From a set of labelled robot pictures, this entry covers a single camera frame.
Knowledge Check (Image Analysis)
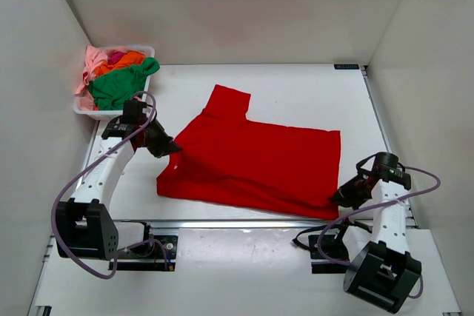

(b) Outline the red t-shirt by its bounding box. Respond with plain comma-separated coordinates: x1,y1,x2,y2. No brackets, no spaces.
156,85,341,220

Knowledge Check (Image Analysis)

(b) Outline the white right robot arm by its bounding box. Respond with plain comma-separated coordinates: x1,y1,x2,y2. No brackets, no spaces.
330,152,421,314

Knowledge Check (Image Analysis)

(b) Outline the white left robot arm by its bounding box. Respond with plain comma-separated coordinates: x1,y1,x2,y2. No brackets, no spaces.
55,98,181,260

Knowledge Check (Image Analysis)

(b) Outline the green t-shirt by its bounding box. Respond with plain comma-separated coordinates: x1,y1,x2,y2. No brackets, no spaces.
88,57,160,110

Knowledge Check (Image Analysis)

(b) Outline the orange t-shirt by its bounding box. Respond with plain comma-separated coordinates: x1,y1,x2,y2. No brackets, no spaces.
94,50,146,76

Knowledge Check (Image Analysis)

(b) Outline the white plastic laundry basket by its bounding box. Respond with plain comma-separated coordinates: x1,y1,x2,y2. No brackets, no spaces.
74,45,160,120

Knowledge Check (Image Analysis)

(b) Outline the magenta t-shirt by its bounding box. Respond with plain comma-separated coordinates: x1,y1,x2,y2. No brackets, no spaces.
107,51,127,65

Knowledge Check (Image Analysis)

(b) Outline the small black table label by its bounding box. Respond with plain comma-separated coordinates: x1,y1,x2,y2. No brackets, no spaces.
333,64,360,70

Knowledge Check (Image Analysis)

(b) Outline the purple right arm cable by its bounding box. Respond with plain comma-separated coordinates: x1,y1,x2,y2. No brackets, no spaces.
310,166,441,300

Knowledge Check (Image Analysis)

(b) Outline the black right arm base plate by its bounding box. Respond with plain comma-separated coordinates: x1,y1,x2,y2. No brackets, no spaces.
292,224,349,275

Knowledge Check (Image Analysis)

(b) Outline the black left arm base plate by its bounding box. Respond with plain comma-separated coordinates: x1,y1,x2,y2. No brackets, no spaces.
116,229,178,272

